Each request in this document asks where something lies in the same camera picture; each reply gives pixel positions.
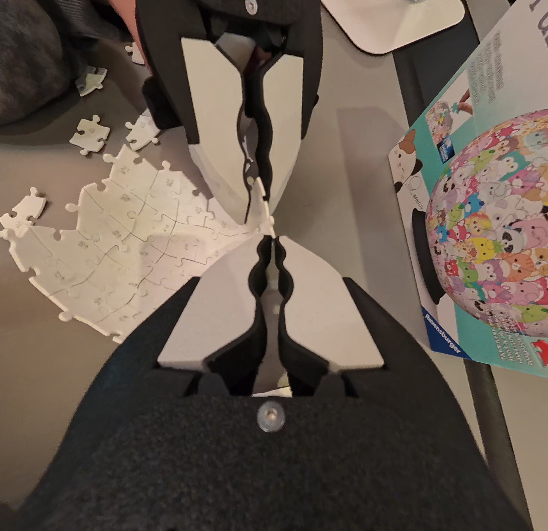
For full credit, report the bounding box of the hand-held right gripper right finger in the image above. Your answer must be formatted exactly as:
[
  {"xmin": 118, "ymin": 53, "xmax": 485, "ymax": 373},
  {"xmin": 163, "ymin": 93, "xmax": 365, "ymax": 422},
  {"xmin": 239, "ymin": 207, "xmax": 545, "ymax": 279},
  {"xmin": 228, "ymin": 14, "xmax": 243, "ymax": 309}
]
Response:
[{"xmin": 274, "ymin": 236, "xmax": 384, "ymax": 374}]

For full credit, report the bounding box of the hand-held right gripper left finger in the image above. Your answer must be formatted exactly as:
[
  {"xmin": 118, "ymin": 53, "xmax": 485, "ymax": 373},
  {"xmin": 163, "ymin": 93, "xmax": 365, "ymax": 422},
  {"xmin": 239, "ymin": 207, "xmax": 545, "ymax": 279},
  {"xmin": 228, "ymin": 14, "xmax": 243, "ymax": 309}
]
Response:
[{"xmin": 158, "ymin": 236, "xmax": 271, "ymax": 374}]

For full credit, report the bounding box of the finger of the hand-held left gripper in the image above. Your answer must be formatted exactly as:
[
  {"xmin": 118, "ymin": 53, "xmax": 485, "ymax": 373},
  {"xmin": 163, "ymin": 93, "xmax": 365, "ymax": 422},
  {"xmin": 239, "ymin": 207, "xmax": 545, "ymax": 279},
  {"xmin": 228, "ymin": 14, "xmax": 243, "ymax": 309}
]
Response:
[
  {"xmin": 181, "ymin": 36, "xmax": 257, "ymax": 224},
  {"xmin": 244, "ymin": 53, "xmax": 307, "ymax": 213}
]

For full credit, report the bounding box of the partly built white puzzle ball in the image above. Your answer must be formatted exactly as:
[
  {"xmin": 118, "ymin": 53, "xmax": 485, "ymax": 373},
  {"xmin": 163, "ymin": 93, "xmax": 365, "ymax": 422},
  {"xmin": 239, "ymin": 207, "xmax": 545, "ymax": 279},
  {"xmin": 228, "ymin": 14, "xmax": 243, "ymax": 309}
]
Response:
[{"xmin": 0, "ymin": 143, "xmax": 277, "ymax": 344}]

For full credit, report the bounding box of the person's left forearm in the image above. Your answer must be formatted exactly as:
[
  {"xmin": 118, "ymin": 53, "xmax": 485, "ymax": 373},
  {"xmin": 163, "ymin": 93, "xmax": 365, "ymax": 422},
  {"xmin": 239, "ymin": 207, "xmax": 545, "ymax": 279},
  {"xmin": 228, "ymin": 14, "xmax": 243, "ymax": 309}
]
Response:
[{"xmin": 0, "ymin": 0, "xmax": 133, "ymax": 127}]

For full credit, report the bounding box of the colourful puzzle ball box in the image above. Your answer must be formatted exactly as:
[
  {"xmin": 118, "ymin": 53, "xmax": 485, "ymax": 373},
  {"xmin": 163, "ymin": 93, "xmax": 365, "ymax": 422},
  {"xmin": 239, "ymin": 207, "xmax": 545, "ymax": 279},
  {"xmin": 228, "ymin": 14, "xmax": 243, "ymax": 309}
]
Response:
[{"xmin": 387, "ymin": 0, "xmax": 548, "ymax": 379}]

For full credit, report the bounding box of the white stand with base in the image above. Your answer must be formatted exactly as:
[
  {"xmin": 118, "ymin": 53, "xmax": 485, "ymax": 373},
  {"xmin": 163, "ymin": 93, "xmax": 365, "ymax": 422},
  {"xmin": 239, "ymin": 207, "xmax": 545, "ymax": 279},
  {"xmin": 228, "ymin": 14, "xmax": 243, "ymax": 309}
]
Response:
[{"xmin": 320, "ymin": 0, "xmax": 466, "ymax": 54}]

